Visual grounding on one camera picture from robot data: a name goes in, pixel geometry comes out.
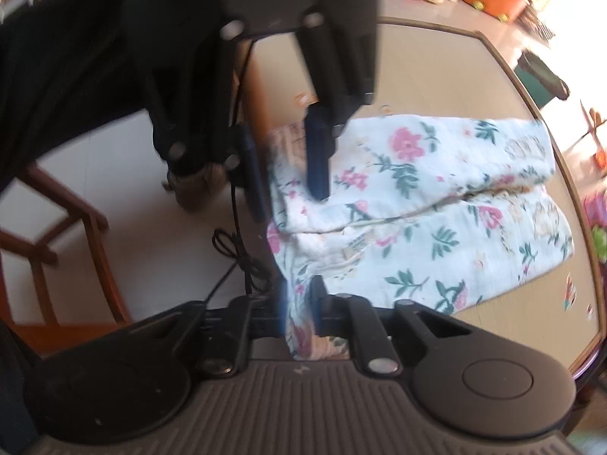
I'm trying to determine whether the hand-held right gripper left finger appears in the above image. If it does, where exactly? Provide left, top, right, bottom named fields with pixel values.
left=118, top=289, right=290, bottom=379

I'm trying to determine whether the green trash bin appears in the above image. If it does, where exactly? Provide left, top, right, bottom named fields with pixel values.
left=514, top=50, right=570, bottom=107

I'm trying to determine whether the pink toy drum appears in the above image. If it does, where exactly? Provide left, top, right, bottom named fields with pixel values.
left=584, top=192, right=607, bottom=223

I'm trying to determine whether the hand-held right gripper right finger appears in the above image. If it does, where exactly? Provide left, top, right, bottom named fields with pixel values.
left=310, top=275, right=494, bottom=376

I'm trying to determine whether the wooden table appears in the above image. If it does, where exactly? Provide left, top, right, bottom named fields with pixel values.
left=247, top=16, right=607, bottom=380

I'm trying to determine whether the wooden stool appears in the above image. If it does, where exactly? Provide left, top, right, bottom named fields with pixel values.
left=581, top=99, right=607, bottom=145

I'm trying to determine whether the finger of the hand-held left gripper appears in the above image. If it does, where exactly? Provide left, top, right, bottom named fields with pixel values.
left=142, top=23, right=269, bottom=223
left=296, top=12, right=368, bottom=201

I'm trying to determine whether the black cable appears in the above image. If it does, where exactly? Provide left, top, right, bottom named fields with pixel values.
left=204, top=42, right=280, bottom=304

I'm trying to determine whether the wooden chair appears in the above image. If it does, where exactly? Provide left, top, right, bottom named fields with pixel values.
left=0, top=163, right=134, bottom=356

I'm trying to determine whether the brown slipper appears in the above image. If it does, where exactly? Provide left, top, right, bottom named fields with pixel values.
left=164, top=161, right=228, bottom=212

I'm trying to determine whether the floral baby shirt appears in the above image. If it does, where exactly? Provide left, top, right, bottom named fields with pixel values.
left=266, top=114, right=574, bottom=358

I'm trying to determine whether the wire dish basket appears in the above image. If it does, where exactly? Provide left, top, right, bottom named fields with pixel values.
left=514, top=9, right=555, bottom=39

